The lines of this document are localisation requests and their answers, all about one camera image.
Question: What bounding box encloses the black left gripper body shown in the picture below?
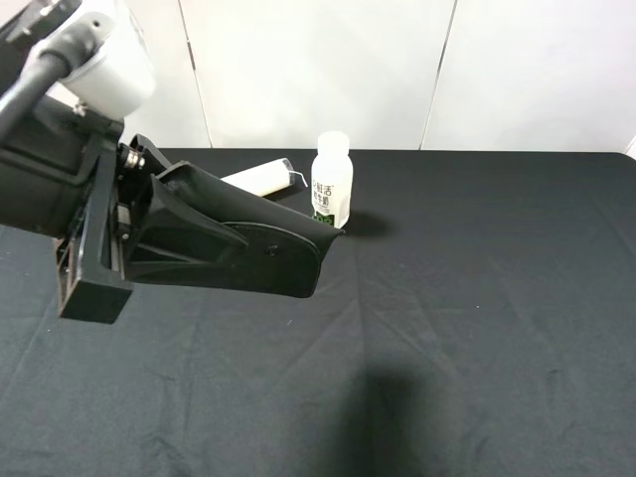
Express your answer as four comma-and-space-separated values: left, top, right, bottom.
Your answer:
1, 96, 171, 324

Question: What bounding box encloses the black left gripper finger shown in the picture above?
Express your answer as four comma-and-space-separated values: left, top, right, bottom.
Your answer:
124, 162, 341, 298

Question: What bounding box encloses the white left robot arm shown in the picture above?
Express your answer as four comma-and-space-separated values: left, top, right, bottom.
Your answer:
1, 1, 338, 324

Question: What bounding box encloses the white cylindrical tube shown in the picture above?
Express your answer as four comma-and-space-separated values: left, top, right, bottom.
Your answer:
222, 158, 295, 197

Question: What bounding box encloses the white milk bottle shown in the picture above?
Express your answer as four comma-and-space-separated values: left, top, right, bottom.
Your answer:
310, 131, 353, 229

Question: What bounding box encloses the black tablecloth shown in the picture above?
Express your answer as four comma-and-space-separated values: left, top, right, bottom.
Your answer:
1, 151, 635, 476

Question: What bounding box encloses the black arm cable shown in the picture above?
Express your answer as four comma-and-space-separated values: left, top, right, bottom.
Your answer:
0, 14, 116, 138

